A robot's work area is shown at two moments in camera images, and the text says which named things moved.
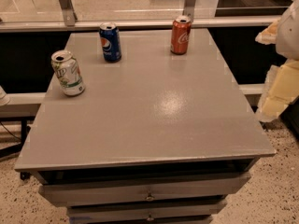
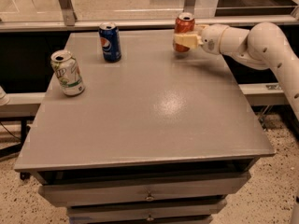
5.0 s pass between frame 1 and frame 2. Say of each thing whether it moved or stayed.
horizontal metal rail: stayed
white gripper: moved
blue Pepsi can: stayed
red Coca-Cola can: moved
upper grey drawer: stayed
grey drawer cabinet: stayed
